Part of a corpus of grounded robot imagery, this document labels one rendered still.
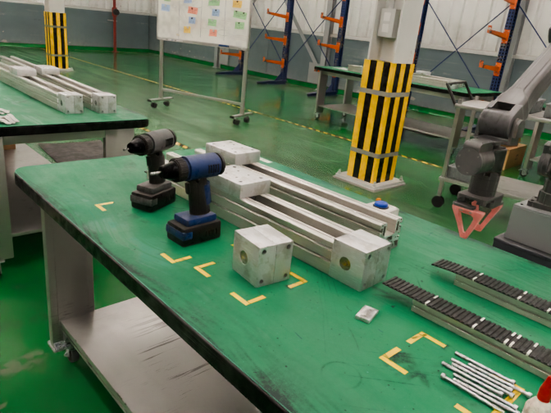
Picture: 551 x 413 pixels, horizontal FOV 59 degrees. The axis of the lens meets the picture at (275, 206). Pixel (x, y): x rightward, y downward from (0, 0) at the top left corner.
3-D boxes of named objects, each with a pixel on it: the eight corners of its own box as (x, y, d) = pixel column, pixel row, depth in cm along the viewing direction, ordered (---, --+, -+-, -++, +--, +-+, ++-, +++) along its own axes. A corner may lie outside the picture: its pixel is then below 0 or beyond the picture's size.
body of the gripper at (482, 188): (455, 200, 108) (462, 167, 105) (474, 192, 115) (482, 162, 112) (484, 209, 104) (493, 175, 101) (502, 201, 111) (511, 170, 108)
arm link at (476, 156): (527, 119, 101) (486, 111, 107) (502, 121, 93) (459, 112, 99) (512, 174, 105) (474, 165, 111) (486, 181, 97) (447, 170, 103)
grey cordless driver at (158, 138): (178, 201, 149) (180, 129, 141) (135, 220, 132) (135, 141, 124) (157, 195, 152) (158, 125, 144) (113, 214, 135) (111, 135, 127)
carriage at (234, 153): (258, 170, 168) (260, 150, 166) (234, 174, 161) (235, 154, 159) (229, 158, 179) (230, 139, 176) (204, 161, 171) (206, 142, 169)
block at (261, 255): (297, 276, 111) (302, 238, 108) (256, 288, 105) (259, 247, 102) (271, 258, 119) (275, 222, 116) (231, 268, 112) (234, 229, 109)
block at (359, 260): (391, 276, 116) (398, 240, 113) (359, 292, 108) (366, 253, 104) (360, 261, 122) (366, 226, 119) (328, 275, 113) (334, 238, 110)
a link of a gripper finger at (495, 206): (454, 229, 113) (463, 191, 110) (467, 224, 118) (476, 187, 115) (483, 240, 109) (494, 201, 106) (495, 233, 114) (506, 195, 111)
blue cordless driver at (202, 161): (225, 237, 128) (229, 155, 120) (158, 256, 114) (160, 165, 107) (206, 227, 133) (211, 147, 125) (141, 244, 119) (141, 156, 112)
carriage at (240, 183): (268, 201, 139) (270, 179, 137) (239, 208, 132) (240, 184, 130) (232, 185, 150) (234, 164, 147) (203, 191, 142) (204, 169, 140)
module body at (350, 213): (397, 246, 133) (403, 217, 130) (375, 255, 126) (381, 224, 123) (216, 168, 185) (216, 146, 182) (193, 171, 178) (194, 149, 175)
